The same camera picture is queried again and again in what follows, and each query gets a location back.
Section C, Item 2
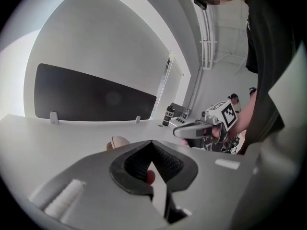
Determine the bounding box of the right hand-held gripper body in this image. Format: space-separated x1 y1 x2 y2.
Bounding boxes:
187 100 239 154

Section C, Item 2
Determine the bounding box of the black insulated bottle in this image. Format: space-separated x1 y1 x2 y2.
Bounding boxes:
162 102 175 127

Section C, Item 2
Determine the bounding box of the white framed window panel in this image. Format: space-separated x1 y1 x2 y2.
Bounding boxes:
153 50 193 120

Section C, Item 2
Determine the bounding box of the long black desk divider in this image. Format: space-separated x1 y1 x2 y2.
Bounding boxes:
34 63 157 123

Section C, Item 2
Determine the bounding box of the white pipe bundle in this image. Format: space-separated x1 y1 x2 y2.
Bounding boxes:
189 5 218 110

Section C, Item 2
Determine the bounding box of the person's right forearm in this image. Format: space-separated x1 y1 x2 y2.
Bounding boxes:
229 96 259 139

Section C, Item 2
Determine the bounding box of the black head-worn camera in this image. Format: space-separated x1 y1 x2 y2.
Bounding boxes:
193 0 208 11

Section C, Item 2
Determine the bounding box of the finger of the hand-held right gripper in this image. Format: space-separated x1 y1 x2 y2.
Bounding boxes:
172 122 213 139

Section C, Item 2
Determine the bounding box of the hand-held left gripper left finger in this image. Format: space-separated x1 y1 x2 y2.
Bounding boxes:
28 139 169 230

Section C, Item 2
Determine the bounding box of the person's black shirt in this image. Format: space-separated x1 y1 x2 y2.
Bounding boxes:
244 0 307 153

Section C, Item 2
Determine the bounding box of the person's right hand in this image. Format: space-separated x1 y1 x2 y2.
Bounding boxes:
211 124 224 140

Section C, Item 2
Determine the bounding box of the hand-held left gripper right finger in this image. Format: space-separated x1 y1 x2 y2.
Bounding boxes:
151 139 256 230

